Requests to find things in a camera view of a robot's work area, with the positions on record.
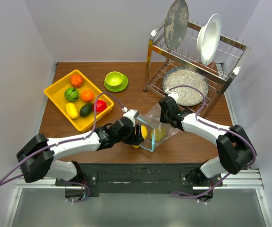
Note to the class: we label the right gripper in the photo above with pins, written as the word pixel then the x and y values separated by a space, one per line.
pixel 162 118

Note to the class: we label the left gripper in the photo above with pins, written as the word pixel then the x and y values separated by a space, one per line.
pixel 136 138

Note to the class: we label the clear zip top bag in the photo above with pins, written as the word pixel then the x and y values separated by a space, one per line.
pixel 151 121

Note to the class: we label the red fake apple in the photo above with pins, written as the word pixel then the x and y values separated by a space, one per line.
pixel 99 106

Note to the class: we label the dark green fake avocado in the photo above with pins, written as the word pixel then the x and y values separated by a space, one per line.
pixel 86 110

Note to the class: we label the fake orange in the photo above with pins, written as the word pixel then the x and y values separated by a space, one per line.
pixel 87 96
pixel 76 81

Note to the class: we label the yellow fake mango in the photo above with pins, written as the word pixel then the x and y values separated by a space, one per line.
pixel 72 111

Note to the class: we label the light green fake fruit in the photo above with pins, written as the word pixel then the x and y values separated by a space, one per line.
pixel 71 95

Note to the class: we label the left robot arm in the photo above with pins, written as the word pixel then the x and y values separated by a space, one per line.
pixel 41 156

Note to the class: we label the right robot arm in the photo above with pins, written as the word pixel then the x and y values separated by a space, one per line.
pixel 235 151

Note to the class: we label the yellow-green fake fruit slice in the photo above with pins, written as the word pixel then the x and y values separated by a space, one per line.
pixel 158 134

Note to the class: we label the speckled flat plate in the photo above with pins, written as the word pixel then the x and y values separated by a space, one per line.
pixel 183 76

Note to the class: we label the green saucer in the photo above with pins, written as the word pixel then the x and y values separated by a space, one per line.
pixel 121 87

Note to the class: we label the green bowl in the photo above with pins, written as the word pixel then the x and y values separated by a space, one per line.
pixel 114 79

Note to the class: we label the metal dish rack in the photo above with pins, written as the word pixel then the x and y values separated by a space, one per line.
pixel 231 55

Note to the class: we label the yellow plastic tray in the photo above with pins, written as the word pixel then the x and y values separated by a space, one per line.
pixel 55 93

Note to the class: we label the white deep plate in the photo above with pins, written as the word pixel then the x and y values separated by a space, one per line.
pixel 208 39

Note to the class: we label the grey reindeer plate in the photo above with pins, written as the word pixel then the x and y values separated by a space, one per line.
pixel 176 23

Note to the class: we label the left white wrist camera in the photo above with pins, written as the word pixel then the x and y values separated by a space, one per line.
pixel 131 114

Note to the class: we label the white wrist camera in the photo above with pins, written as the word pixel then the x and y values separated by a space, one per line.
pixel 172 94
pixel 131 114

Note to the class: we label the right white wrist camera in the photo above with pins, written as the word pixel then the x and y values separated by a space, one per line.
pixel 172 94

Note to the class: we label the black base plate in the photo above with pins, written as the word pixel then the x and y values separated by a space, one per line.
pixel 153 178

